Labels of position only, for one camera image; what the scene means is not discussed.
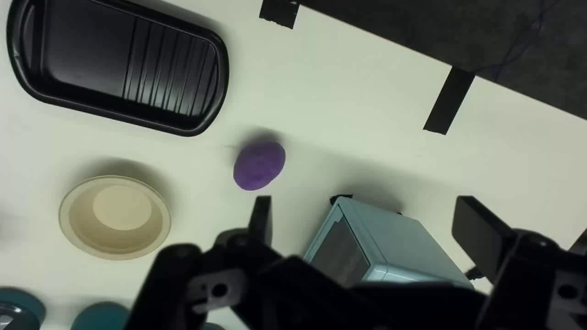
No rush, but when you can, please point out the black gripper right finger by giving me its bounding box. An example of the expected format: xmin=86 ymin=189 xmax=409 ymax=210
xmin=451 ymin=195 xmax=523 ymax=287

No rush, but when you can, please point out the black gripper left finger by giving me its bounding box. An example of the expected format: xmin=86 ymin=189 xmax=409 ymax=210
xmin=246 ymin=195 xmax=273 ymax=248

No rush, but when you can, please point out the purple plush toy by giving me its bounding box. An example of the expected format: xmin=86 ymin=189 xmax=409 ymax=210
xmin=231 ymin=142 xmax=288 ymax=193

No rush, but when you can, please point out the black tape strip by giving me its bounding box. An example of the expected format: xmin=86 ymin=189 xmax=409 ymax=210
xmin=258 ymin=0 xmax=301 ymax=30
xmin=422 ymin=65 xmax=477 ymax=136

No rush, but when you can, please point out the black plastic tray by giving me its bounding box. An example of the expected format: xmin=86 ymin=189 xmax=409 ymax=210
xmin=5 ymin=0 xmax=231 ymax=138

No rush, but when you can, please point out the teal pan with dark inside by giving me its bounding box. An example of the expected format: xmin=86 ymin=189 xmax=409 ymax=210
xmin=0 ymin=287 xmax=47 ymax=330

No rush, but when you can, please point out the teal pot with grey handles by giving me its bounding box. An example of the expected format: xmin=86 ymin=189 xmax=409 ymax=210
xmin=68 ymin=301 xmax=132 ymax=330

